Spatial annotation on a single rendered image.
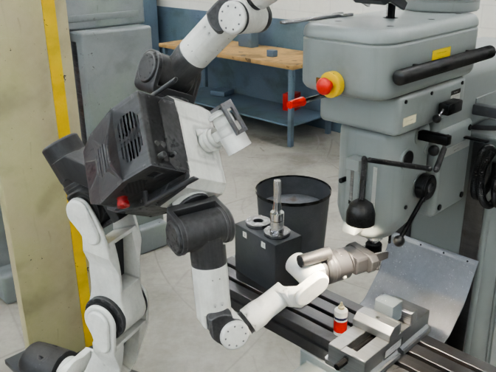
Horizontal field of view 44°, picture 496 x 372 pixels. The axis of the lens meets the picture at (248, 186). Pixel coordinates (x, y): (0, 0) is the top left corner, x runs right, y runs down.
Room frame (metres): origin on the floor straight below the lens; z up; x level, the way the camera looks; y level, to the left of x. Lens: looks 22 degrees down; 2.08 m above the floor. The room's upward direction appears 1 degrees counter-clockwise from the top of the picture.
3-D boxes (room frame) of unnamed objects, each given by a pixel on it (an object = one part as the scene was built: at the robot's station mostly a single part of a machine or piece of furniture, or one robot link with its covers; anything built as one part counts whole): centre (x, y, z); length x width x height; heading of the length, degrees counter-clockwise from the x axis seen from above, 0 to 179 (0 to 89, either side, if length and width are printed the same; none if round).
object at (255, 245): (1.92, -0.07, 1.06); 0.22 x 0.12 x 0.20; 38
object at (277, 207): (1.88, -0.10, 1.28); 0.03 x 0.03 x 0.11
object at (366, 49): (1.59, -0.37, 1.81); 0.47 x 0.26 x 0.16; 135
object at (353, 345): (1.51, -0.38, 1.01); 0.35 x 0.15 x 0.11; 136
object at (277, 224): (1.88, -0.10, 1.19); 0.05 x 0.05 x 0.06
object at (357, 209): (1.40, -0.28, 1.44); 0.07 x 0.07 x 0.06
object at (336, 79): (1.41, -0.20, 1.76); 0.06 x 0.02 x 0.06; 45
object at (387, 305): (1.53, -0.40, 1.07); 0.06 x 0.05 x 0.06; 46
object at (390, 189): (1.58, -0.36, 1.47); 0.21 x 0.19 x 0.32; 45
